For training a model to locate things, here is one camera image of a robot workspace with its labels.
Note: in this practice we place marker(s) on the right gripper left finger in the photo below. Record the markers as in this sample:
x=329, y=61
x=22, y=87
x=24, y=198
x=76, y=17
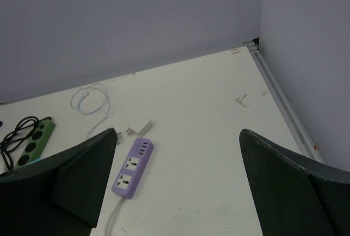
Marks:
x=61, y=194

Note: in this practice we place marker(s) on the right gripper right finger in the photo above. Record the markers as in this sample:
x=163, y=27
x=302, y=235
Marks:
x=293, y=194

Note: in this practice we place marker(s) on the green power strip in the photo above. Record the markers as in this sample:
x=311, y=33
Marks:
x=37, y=143

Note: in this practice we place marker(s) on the purple power strip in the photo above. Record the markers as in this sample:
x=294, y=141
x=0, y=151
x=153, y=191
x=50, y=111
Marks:
x=133, y=168

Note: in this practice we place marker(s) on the white charger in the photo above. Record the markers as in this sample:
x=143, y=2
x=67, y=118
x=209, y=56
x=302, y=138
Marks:
x=139, y=127

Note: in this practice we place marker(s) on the right side aluminium rail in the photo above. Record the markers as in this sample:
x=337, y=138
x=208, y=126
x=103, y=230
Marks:
x=301, y=136

